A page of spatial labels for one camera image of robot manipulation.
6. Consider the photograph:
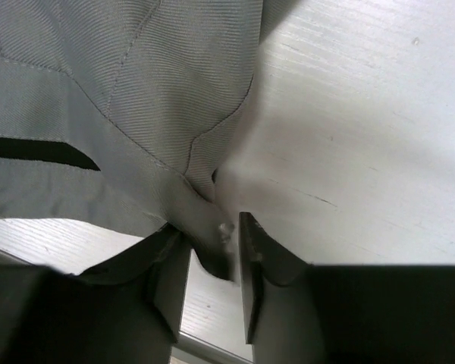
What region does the grey pleated skirt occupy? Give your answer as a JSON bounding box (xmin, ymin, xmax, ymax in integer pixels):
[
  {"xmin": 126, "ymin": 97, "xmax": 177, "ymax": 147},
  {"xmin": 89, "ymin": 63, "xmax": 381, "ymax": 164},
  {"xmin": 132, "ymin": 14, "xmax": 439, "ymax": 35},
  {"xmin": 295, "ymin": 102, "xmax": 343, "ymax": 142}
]
[{"xmin": 0, "ymin": 1, "xmax": 268, "ymax": 280}]

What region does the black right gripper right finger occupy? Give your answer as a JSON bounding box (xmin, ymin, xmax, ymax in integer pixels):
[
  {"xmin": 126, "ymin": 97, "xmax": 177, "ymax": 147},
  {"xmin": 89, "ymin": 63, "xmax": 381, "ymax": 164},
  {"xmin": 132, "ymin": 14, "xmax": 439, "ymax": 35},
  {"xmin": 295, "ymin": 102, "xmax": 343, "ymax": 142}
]
[{"xmin": 238, "ymin": 212, "xmax": 455, "ymax": 363}]

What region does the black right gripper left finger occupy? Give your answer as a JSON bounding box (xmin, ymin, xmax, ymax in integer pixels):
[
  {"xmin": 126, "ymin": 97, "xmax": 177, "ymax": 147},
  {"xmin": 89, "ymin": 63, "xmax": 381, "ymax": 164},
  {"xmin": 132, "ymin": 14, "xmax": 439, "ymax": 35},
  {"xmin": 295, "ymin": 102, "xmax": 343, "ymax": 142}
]
[{"xmin": 0, "ymin": 225, "xmax": 190, "ymax": 363}]

